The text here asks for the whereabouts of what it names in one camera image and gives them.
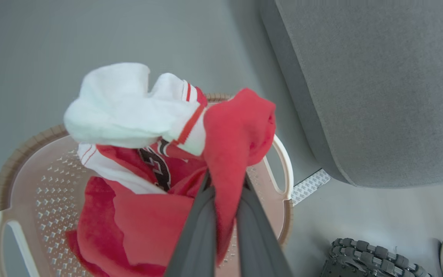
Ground beige plastic laundry basket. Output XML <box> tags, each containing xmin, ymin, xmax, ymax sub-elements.
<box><xmin>0</xmin><ymin>93</ymin><xmax>294</xmax><ymax>277</ymax></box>

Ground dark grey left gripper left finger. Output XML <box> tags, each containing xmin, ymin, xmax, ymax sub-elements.
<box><xmin>164</xmin><ymin>172</ymin><xmax>217</xmax><ymax>277</ymax></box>

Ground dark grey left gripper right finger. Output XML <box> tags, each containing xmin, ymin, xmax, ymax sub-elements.
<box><xmin>236</xmin><ymin>174</ymin><xmax>293</xmax><ymax>277</ymax></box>

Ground white patterned floor tape strip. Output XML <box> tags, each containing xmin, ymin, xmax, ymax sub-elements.
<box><xmin>291</xmin><ymin>169</ymin><xmax>332</xmax><ymax>206</ymax></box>

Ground red and white jersey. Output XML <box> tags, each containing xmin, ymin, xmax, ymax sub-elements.
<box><xmin>63</xmin><ymin>63</ymin><xmax>276</xmax><ymax>277</ymax></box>

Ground grey fabric sofa seat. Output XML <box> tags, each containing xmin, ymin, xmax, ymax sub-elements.
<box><xmin>260</xmin><ymin>0</ymin><xmax>443</xmax><ymax>189</ymax></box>

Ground grey robot omni wheel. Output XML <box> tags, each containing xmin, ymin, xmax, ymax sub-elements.
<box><xmin>320</xmin><ymin>238</ymin><xmax>433</xmax><ymax>277</ymax></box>

